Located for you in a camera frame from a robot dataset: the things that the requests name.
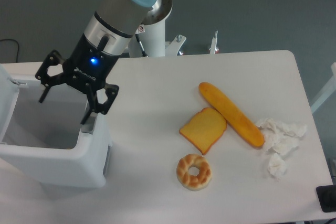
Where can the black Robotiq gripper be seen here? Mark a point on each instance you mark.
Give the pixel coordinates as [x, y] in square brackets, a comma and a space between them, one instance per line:
[89, 69]

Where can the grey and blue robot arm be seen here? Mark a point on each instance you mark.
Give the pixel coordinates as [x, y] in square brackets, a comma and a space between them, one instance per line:
[119, 20]

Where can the white plastic trash can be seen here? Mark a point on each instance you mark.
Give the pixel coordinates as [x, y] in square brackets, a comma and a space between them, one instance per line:
[47, 141]

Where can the toast bread slice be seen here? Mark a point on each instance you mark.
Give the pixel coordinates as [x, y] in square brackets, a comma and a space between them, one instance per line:
[204, 129]

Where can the long orange baguette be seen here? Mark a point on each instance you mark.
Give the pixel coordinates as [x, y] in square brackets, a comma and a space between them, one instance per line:
[243, 126]

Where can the large crumpled white tissue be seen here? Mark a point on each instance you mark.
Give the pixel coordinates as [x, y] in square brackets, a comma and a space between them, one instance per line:
[280, 137]

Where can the small crumpled white tissue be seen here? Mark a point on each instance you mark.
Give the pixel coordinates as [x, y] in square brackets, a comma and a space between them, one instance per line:
[276, 166]

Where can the black device at table edge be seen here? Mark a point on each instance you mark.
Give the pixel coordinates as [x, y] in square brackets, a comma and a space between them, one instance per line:
[326, 197]

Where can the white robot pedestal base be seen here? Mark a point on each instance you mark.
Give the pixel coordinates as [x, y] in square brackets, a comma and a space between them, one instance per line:
[150, 41]

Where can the braided ring bread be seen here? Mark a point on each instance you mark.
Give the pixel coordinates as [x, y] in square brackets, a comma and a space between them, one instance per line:
[194, 172]

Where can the white frame bar right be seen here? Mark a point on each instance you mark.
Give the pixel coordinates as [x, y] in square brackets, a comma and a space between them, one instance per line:
[325, 92]

